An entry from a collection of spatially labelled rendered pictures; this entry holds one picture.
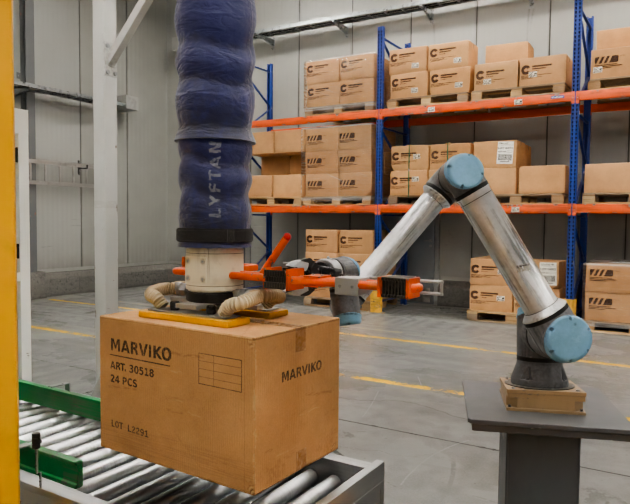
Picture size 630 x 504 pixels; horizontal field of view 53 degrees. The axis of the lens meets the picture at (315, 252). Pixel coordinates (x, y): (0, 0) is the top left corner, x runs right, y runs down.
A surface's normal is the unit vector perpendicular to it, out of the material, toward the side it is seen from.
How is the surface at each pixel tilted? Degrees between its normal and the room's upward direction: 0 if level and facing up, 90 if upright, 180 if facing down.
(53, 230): 90
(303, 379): 90
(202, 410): 90
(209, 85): 75
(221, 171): 70
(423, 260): 90
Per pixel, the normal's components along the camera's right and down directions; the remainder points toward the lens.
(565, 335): 0.06, 0.04
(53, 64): 0.86, 0.04
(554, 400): -0.19, 0.05
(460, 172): -0.05, -0.15
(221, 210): 0.34, -0.13
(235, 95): 0.61, -0.21
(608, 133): -0.52, 0.04
